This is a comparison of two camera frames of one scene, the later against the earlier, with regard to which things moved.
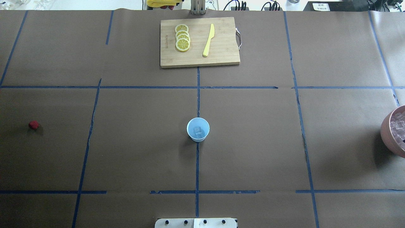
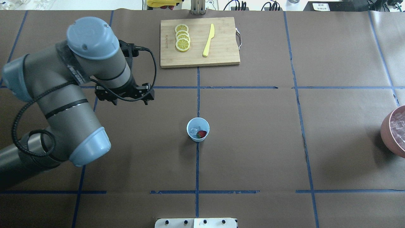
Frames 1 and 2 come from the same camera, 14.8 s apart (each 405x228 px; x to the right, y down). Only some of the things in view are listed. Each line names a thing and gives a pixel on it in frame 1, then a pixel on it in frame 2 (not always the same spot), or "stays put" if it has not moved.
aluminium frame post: x=198 y=7 stays put
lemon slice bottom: x=182 y=44 stays put
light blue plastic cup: x=197 y=129 stays put
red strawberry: x=34 y=124 to x=201 y=134
